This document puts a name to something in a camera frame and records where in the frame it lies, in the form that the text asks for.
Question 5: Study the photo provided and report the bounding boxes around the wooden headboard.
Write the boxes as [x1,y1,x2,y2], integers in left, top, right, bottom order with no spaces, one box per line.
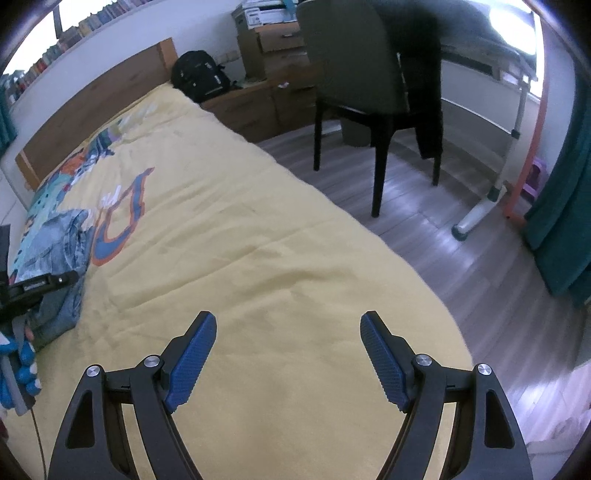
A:
[16,38,177,191]

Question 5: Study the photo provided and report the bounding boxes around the black garment on chair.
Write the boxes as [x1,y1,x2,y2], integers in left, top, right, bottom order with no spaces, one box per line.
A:
[373,1,503,159]

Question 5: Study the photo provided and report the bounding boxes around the white printer boxes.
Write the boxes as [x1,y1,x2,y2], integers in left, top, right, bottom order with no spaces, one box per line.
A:
[231,0,300,32]

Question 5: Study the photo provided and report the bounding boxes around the dark green chair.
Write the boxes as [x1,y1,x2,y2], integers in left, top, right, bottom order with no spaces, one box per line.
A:
[297,1,443,217]

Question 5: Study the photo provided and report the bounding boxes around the wooden drawer cabinet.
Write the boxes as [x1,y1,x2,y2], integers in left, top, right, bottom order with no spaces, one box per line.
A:
[238,22,318,134]

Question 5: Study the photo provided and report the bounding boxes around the blue denim jacket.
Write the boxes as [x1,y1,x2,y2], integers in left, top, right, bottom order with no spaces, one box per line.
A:
[10,209,94,351]

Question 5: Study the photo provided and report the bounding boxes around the blue gloved left hand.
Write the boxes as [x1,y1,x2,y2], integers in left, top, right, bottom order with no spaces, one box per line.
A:
[1,318,42,416]

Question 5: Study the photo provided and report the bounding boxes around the low wooden nightstand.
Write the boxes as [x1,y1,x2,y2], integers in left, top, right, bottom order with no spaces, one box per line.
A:
[199,81,280,143]

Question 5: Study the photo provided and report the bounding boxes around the teal curtain right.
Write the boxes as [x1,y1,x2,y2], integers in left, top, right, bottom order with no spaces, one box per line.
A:
[521,82,591,310]

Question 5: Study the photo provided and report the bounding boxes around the yellow printed bed cover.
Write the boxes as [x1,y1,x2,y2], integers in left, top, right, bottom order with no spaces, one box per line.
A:
[4,85,472,479]

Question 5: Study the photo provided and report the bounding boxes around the black backpack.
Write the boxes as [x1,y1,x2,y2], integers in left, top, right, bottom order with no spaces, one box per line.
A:
[171,50,239,104]

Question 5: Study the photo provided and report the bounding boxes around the row of books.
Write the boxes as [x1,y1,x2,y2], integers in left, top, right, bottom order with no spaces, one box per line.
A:
[1,0,147,107]

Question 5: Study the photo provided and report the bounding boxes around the teal curtain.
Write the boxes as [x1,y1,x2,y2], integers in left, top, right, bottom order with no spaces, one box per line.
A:
[0,89,17,156]
[521,82,591,310]

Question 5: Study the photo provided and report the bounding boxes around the teal curtain left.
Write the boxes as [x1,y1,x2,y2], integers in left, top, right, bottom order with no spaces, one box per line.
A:
[0,89,17,156]

